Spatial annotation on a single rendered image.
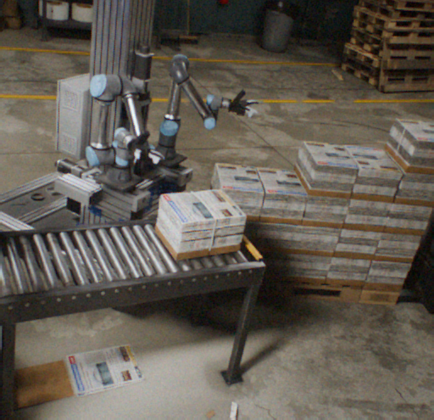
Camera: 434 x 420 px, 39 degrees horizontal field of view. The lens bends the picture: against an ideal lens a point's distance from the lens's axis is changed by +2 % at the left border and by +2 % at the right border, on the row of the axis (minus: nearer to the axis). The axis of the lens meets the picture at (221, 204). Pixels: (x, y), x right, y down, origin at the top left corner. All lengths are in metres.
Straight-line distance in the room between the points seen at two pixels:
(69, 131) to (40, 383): 1.54
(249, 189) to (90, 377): 1.46
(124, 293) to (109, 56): 1.49
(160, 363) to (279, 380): 0.71
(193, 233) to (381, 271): 1.85
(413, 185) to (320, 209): 0.61
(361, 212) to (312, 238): 0.37
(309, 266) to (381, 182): 0.75
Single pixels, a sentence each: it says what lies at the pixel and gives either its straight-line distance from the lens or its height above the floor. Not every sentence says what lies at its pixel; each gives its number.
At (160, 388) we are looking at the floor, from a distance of 3.51.
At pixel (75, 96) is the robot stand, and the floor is 1.18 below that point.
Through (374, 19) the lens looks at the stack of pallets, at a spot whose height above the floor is 0.92.
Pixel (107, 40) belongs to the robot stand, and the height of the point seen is 1.56.
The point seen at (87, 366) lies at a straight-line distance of 3.57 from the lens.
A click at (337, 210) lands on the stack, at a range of 4.04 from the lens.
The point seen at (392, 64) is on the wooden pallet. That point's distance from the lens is 9.87.
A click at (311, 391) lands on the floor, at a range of 3.73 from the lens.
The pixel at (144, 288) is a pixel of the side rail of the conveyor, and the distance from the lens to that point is 2.88.
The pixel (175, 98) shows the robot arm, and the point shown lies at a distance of 4.03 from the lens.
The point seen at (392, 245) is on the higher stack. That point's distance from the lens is 4.33.
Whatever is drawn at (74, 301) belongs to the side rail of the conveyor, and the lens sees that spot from 2.81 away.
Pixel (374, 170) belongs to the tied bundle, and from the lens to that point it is 3.97.
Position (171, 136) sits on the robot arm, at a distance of 3.97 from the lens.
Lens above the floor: 2.51
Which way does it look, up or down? 28 degrees down
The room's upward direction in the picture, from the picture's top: 11 degrees clockwise
